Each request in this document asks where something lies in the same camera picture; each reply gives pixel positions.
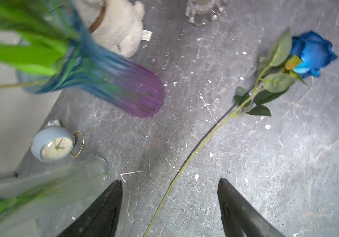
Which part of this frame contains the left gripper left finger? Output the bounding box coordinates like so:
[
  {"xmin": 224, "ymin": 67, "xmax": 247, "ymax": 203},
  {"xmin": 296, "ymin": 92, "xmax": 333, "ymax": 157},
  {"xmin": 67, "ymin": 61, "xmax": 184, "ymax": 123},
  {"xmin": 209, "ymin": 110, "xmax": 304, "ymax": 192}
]
[{"xmin": 59, "ymin": 180, "xmax": 123, "ymax": 237}]

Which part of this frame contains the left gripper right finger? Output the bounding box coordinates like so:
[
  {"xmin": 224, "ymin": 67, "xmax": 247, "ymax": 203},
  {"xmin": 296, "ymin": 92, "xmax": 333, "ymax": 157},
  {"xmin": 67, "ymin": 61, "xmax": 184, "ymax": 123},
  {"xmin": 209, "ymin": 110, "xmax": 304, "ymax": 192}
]
[{"xmin": 217, "ymin": 178, "xmax": 283, "ymax": 237}]

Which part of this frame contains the blue rose low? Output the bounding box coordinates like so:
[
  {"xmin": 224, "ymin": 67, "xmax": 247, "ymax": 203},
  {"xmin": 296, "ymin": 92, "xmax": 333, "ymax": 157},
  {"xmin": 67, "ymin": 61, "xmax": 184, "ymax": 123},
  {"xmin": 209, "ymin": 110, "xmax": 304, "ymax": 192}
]
[{"xmin": 143, "ymin": 28, "xmax": 338, "ymax": 237}]

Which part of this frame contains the clear glass vase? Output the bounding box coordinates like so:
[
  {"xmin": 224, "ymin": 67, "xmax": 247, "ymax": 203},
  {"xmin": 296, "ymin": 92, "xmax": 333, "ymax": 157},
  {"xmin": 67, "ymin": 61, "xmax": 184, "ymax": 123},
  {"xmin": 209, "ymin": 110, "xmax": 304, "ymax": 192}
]
[{"xmin": 0, "ymin": 158, "xmax": 110, "ymax": 233}]

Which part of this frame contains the blue purple ribbed vase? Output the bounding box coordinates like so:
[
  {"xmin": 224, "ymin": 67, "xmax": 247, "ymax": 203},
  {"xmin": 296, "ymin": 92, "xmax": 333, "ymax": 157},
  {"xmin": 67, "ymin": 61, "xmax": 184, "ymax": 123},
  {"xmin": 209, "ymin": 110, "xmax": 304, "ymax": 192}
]
[{"xmin": 16, "ymin": 1, "xmax": 165, "ymax": 118}]

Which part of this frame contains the cream wavy glass vase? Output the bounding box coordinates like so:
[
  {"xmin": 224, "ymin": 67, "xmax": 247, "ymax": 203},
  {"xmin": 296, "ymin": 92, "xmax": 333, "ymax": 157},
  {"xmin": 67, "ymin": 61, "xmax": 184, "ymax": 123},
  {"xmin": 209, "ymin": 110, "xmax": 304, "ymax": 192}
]
[{"xmin": 185, "ymin": 0, "xmax": 231, "ymax": 27}]

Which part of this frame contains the small blue alarm clock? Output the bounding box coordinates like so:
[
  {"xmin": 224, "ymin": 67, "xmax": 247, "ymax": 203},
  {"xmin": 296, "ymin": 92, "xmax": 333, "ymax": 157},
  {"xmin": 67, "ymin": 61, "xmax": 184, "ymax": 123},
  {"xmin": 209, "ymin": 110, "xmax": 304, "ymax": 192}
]
[{"xmin": 30, "ymin": 119, "xmax": 85, "ymax": 163}]

